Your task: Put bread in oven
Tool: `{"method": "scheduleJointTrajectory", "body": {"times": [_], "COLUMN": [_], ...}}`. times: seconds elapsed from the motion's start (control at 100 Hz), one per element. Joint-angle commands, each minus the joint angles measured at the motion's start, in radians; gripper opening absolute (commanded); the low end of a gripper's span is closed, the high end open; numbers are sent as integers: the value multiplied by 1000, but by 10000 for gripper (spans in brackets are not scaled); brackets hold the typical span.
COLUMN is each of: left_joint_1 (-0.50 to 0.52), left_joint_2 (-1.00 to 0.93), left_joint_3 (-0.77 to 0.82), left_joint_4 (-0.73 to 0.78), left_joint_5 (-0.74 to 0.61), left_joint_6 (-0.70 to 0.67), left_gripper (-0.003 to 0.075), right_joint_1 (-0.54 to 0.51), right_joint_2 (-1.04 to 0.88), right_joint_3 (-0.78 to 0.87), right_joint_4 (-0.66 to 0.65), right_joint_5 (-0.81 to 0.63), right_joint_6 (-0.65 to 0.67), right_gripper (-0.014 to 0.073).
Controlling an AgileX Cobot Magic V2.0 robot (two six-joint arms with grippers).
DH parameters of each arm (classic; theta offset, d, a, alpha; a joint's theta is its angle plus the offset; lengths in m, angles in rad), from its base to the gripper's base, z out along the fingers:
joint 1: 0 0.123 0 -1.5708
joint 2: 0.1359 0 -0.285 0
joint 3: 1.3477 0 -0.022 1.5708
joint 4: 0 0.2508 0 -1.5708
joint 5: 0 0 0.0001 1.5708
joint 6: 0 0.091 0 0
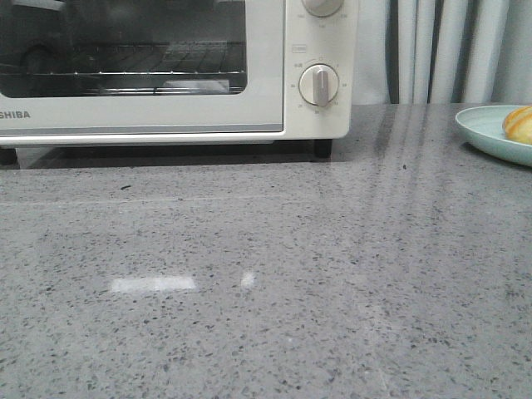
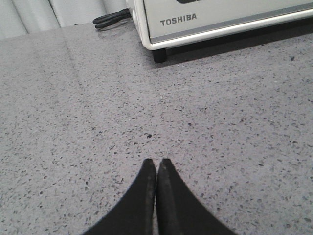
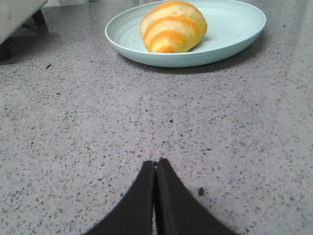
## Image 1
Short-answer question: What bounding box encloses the glass oven door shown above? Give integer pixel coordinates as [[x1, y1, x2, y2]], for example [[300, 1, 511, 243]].
[[1, 1, 285, 146]]

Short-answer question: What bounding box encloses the striped croissant bread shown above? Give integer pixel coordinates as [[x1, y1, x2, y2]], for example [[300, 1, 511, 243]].
[[503, 106, 532, 145]]

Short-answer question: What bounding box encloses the black oven foot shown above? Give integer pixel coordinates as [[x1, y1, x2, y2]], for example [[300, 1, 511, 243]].
[[313, 139, 333, 159]]

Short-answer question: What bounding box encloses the lower oven timer knob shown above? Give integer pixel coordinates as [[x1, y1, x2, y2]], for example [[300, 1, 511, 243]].
[[298, 64, 339, 107]]

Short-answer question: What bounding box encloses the upper oven knob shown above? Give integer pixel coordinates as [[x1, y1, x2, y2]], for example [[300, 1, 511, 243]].
[[302, 0, 344, 17]]

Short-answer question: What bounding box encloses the white toaster oven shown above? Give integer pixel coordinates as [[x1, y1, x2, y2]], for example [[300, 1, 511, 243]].
[[1, 1, 359, 165]]

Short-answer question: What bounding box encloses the grey curtain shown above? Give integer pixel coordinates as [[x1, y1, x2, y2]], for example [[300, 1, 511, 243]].
[[352, 1, 531, 105]]

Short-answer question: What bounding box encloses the light green plate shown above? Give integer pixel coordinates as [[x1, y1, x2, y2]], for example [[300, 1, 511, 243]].
[[455, 105, 531, 167]]

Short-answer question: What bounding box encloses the wire oven rack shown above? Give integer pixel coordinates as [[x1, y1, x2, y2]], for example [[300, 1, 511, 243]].
[[1, 42, 248, 98]]

